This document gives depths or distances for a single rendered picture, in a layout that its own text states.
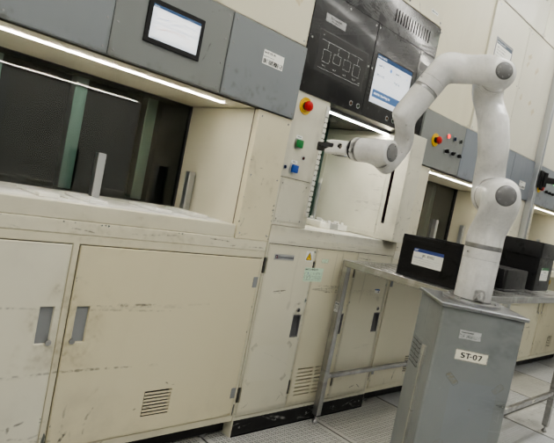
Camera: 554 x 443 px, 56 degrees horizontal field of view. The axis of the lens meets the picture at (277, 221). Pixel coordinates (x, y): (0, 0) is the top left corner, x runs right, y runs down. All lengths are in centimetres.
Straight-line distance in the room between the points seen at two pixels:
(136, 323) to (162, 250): 25
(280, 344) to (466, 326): 82
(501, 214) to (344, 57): 92
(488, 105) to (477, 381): 90
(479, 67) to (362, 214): 112
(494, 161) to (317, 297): 95
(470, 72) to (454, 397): 104
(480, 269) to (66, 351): 132
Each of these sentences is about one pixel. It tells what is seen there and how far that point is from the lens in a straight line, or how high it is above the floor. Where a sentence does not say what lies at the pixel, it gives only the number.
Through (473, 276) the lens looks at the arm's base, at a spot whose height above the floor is 85.
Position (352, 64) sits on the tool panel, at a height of 158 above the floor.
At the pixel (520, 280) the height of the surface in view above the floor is 81.
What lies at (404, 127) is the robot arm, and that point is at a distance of 184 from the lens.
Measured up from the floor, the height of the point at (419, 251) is 87.
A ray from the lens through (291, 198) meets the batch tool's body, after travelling 209.
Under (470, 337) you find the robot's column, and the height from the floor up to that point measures 67.
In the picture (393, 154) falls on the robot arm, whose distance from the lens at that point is 180.
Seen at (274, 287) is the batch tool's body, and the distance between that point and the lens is 212.
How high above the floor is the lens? 99
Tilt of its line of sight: 3 degrees down
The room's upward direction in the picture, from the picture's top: 11 degrees clockwise
